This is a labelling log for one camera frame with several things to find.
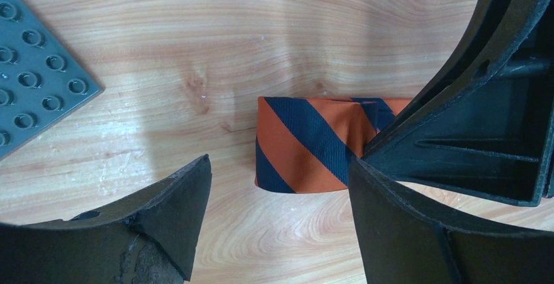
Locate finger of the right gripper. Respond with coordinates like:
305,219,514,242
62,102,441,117
364,0,553,206

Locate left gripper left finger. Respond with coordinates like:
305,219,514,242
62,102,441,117
1,155,212,283

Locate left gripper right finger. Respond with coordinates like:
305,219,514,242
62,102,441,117
348,159,553,283

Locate orange navy striped tie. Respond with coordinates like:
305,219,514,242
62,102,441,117
255,97,410,193

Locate grey building baseplate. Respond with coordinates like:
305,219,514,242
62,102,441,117
1,0,103,158

